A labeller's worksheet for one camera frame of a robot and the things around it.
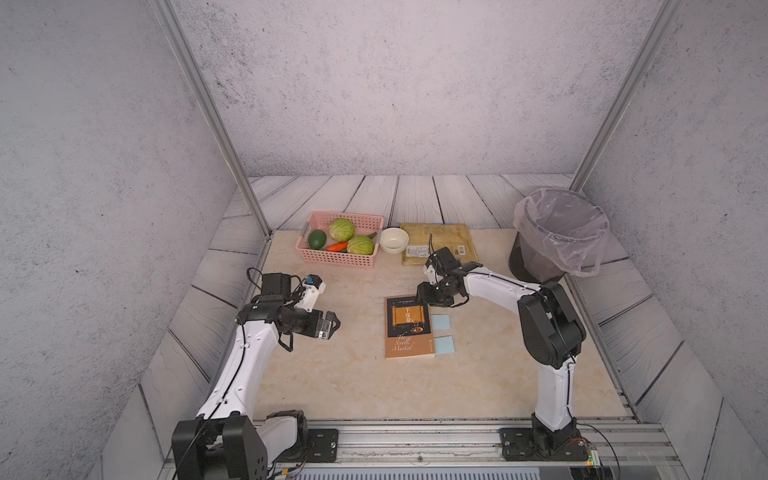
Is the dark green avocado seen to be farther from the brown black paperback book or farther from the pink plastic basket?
the brown black paperback book

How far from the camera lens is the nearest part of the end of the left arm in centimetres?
72

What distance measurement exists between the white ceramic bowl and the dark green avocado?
0.74ft

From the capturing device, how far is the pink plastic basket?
1073 millimetres

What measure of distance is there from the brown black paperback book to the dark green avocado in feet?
1.18

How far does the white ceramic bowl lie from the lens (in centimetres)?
113
